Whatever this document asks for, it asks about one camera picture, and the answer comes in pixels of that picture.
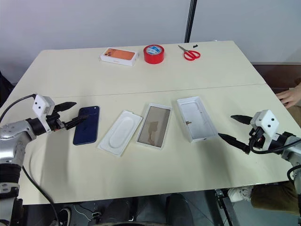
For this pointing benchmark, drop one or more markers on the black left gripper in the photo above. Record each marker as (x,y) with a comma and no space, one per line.
(56,123)

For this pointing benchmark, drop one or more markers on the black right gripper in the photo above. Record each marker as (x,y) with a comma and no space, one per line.
(255,134)

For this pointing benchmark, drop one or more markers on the dark blue smartphone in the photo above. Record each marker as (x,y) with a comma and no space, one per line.
(86,127)

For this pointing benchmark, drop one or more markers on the white deep phone box lid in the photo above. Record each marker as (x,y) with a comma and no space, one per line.
(198,120)

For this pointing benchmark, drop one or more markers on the white orange phone box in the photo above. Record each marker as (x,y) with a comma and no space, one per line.
(118,56)

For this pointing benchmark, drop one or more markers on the bystander bare hand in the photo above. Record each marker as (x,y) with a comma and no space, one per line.
(292,96)

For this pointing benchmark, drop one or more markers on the white moulded insert tray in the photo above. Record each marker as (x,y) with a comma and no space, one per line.
(120,134)

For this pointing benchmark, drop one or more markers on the white sneaker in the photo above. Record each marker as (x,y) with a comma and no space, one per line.
(238,194)

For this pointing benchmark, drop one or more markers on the dark brown furniture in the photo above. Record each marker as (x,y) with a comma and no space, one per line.
(277,75)

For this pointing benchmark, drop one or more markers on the red tape roll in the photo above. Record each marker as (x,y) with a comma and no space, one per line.
(154,57)

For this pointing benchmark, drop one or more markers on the black shoe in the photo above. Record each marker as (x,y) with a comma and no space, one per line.
(64,216)

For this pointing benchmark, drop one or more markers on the black vertical pole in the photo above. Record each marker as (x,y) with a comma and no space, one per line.
(190,21)

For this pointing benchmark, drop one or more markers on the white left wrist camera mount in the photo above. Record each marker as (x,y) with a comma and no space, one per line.
(42,106)

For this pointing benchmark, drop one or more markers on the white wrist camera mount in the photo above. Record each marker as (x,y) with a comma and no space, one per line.
(266,122)
(42,106)

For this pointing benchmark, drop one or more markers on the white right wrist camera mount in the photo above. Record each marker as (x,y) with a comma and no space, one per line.
(266,122)

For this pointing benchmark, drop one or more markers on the black metal table frame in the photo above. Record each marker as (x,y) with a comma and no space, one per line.
(223,207)

